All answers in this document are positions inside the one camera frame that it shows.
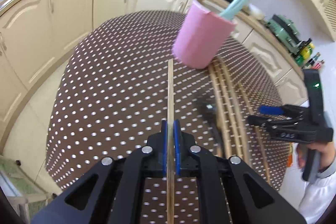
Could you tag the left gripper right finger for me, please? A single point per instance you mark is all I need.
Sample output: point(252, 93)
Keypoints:
point(229, 190)

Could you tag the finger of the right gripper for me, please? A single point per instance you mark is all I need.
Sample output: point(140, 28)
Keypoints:
point(278, 127)
point(290, 111)

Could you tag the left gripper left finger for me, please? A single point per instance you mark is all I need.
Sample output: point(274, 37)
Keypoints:
point(112, 190)

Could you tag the person's right hand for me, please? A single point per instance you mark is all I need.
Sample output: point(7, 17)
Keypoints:
point(326, 150)

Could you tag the red label bottle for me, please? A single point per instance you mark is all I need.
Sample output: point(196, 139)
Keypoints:
point(318, 65)

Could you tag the dark sauce bottle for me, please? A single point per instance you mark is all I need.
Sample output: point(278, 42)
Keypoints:
point(312, 61)

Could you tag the dark oil bottle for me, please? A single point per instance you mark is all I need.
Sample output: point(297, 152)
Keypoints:
point(302, 45)

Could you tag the yellow green bottle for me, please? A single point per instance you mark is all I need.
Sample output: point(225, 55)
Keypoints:
point(304, 54)

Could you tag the green electric grill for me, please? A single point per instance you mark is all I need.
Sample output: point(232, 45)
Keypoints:
point(285, 32)

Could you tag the white bowl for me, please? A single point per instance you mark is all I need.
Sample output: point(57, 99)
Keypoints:
point(255, 12)

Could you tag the brown polka dot tablecloth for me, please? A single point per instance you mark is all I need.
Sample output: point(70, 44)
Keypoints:
point(113, 95)

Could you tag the pink utensil holder cup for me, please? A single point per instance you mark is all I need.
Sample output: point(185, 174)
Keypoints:
point(202, 34)

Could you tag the lower cabinets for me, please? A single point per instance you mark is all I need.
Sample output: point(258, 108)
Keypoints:
point(38, 35)

